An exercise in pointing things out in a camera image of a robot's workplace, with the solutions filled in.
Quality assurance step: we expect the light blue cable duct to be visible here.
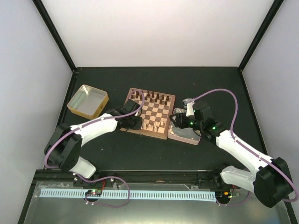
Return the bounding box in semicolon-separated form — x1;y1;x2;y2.
39;189;216;202

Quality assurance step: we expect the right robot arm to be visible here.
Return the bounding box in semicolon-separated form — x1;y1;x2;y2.
170;102;296;208

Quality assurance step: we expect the dark chess pieces row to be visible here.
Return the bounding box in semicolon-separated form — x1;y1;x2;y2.
127;88;175;107

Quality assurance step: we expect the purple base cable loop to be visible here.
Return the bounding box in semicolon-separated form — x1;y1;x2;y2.
77;172;131;208

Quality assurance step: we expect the black mounting rail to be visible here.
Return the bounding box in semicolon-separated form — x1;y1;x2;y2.
72;169;225;187

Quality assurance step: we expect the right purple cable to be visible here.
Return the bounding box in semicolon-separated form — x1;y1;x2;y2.
192;88;299;203

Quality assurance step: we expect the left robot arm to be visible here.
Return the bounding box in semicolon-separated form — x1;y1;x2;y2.
44;99;142;186

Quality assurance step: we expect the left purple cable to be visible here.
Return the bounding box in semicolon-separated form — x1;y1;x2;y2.
43;89;145;169

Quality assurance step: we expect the small circuit board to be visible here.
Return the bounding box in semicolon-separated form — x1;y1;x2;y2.
85;189;102;196

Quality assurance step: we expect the wooden chess board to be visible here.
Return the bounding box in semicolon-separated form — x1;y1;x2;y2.
128;101;175;140

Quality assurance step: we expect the pink tin with pieces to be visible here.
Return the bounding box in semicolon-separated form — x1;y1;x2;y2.
168;121;201;145

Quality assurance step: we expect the gold metal tin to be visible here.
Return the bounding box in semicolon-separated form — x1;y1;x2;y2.
67;84;109;120

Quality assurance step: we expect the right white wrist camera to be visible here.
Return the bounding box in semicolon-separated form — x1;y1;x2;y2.
182;98;195;117

